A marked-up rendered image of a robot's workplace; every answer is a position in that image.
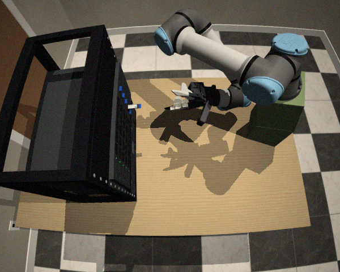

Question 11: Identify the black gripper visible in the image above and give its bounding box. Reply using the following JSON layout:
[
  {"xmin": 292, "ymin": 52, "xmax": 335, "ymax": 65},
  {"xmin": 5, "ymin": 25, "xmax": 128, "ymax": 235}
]
[{"xmin": 164, "ymin": 82, "xmax": 220, "ymax": 111}]

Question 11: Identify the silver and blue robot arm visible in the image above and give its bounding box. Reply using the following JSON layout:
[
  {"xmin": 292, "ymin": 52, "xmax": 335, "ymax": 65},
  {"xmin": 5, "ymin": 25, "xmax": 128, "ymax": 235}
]
[{"xmin": 154, "ymin": 8, "xmax": 308, "ymax": 111}]

